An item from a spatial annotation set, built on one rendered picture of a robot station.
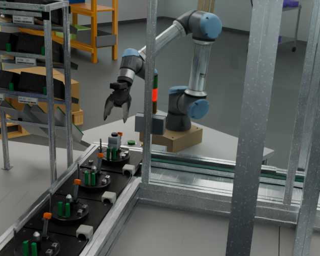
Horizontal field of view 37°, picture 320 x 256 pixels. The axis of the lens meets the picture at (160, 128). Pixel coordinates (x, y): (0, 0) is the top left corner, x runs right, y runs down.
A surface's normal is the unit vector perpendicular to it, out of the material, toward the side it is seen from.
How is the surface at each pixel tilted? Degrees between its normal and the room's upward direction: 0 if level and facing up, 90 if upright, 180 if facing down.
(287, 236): 0
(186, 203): 90
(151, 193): 90
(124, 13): 90
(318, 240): 0
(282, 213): 90
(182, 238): 0
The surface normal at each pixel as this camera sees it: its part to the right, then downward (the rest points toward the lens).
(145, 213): 0.04, -0.93
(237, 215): -0.24, 0.34
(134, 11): 0.72, 0.28
